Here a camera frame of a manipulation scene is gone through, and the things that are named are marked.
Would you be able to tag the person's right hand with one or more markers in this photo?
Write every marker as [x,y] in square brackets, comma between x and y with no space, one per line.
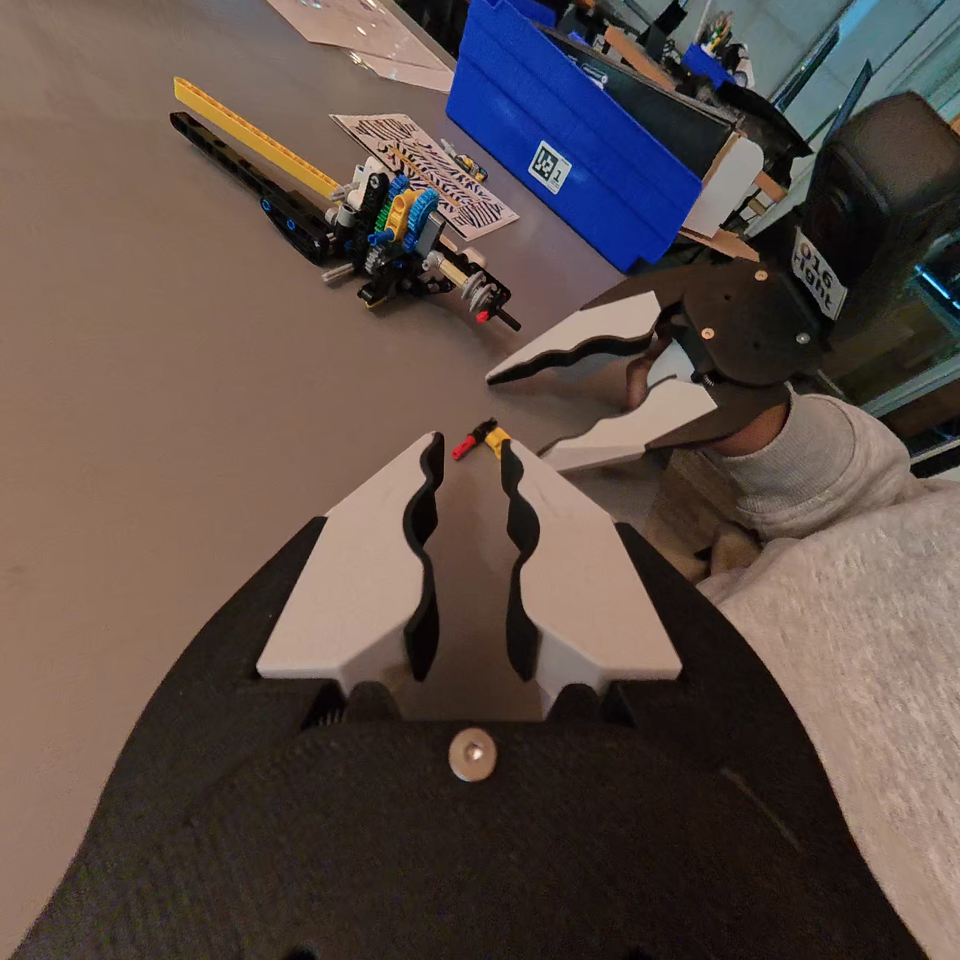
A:
[754,439]

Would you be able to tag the multicoloured lego gear assembly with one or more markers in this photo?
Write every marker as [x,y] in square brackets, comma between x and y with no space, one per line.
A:
[397,225]

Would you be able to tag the yellow lego piece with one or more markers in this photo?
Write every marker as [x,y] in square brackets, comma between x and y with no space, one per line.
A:
[498,439]

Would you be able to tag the cardboard box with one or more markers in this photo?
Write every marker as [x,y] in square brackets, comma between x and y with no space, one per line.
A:
[724,187]

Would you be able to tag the black red lego pin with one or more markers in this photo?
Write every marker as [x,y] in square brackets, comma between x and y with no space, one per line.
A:
[478,436]

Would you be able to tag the clear plastic sheets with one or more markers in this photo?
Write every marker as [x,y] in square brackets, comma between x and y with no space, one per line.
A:
[337,26]

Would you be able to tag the striped sticker sheet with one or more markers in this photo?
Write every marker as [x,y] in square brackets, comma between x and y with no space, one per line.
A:
[480,214]

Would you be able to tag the person's right forearm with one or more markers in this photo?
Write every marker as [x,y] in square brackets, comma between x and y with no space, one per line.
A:
[817,465]

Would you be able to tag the small lego piece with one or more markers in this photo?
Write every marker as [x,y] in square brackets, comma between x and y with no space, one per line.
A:
[471,166]

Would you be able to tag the small blue bin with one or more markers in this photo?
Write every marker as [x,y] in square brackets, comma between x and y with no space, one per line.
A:
[705,69]

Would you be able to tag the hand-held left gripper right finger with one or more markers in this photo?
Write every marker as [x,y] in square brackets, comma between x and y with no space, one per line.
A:
[592,600]

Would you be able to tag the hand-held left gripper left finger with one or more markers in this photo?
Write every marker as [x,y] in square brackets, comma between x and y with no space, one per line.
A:
[352,592]

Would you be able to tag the large blue storage bin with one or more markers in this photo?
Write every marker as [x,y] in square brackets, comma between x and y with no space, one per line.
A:
[540,105]

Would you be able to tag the person's grey sweater torso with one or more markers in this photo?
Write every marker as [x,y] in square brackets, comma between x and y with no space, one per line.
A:
[862,675]

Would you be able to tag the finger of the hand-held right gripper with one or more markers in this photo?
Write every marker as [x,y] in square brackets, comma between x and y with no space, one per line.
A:
[645,424]
[592,326]

